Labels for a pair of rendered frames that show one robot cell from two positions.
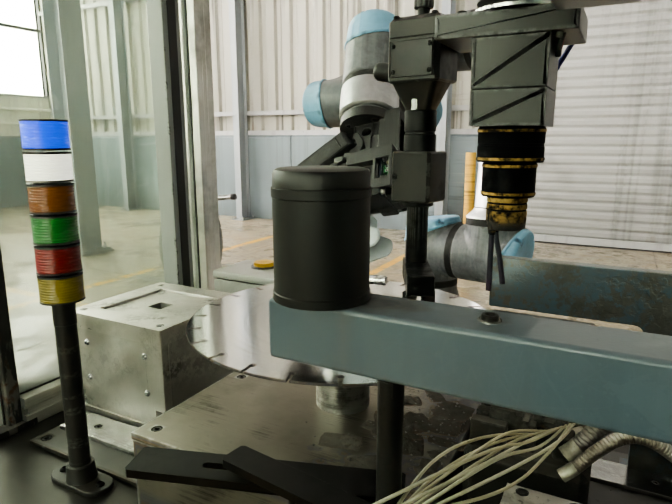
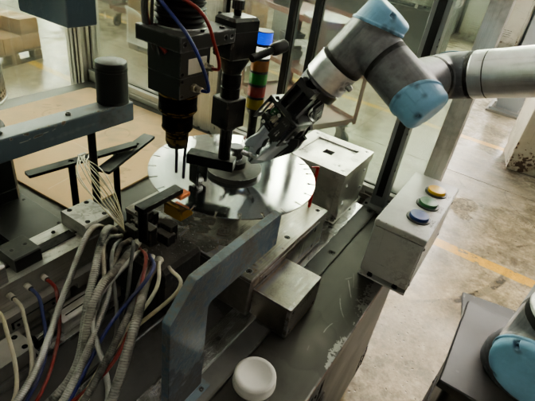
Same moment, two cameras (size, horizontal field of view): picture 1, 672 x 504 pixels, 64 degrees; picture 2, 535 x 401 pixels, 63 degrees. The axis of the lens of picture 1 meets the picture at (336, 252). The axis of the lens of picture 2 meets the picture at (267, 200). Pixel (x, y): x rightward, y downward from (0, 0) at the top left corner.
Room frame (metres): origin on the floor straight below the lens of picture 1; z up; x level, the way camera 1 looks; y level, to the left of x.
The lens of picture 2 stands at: (0.65, -0.77, 1.38)
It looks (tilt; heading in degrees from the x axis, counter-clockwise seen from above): 33 degrees down; 91
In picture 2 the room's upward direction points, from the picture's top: 9 degrees clockwise
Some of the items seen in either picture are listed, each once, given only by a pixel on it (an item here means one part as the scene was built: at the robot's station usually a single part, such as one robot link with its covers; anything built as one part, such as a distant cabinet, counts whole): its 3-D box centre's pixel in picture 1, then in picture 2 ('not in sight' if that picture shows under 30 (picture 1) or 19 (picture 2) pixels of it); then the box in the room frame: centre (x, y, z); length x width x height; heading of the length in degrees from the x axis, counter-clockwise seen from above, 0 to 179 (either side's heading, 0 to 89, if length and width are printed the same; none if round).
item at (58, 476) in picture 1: (81, 471); not in sight; (0.57, 0.30, 0.76); 0.09 x 0.03 x 0.03; 62
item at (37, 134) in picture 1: (45, 134); (263, 36); (0.57, 0.30, 1.14); 0.05 x 0.04 x 0.03; 152
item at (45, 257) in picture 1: (58, 257); (256, 89); (0.57, 0.30, 1.02); 0.05 x 0.04 x 0.03; 152
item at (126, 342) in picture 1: (163, 351); (322, 176); (0.77, 0.26, 0.82); 0.18 x 0.18 x 0.15; 62
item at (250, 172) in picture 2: not in sight; (233, 164); (0.56, -0.01, 0.96); 0.11 x 0.11 x 0.03
